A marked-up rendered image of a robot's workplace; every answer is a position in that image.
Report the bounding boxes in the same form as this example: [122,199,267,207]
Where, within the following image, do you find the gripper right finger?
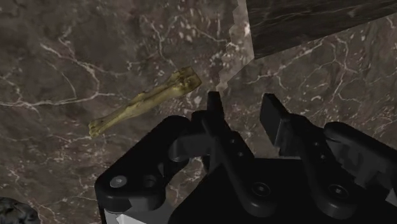
[260,93,397,220]

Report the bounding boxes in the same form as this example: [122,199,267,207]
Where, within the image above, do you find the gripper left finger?
[94,91,277,218]

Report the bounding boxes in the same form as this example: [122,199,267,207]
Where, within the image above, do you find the olive yellow bone-shaped object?
[88,66,203,139]

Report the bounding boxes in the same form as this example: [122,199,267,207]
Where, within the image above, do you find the black lumpy object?
[0,197,41,224]

